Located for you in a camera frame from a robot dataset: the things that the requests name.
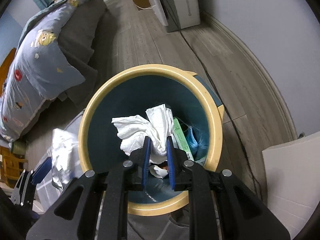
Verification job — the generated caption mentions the grey plaid cushion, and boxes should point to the grey plaid cushion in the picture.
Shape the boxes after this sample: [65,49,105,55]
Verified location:
[33,112,84,213]

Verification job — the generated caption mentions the red snack wrapper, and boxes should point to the red snack wrapper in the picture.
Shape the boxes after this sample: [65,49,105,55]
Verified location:
[149,165,169,179]

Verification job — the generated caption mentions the green small bin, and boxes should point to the green small bin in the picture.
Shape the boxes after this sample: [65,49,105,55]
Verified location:
[9,140,27,155]

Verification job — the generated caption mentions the white cabinet panel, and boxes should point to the white cabinet panel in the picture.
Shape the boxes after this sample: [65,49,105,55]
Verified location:
[262,132,319,239]

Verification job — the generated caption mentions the green white medicine box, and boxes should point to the green white medicine box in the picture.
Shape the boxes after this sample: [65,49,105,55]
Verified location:
[172,118,194,161]

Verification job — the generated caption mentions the small wooden chair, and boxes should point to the small wooden chair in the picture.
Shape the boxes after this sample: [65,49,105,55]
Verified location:
[1,146,28,189]

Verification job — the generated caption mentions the wooden bed headboard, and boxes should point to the wooden bed headboard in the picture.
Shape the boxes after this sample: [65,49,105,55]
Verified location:
[0,48,16,94]

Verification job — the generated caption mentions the white tissue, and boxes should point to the white tissue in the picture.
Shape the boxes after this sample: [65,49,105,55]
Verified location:
[111,104,174,164]

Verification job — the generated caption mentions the white air purifier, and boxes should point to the white air purifier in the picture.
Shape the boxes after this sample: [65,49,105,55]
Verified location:
[149,0,201,33]

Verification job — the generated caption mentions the blue patterned duvet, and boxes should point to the blue patterned duvet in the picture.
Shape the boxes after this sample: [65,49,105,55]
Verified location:
[1,0,106,142]

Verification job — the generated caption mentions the clear plastic bag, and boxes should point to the clear plastic bag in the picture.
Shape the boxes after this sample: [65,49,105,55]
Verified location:
[52,128,79,172]

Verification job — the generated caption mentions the yellow and teal trash bin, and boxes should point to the yellow and teal trash bin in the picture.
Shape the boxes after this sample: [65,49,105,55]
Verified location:
[78,64,224,216]

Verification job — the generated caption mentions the black floor cable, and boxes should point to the black floor cable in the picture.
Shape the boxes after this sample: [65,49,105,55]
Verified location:
[150,0,263,201]

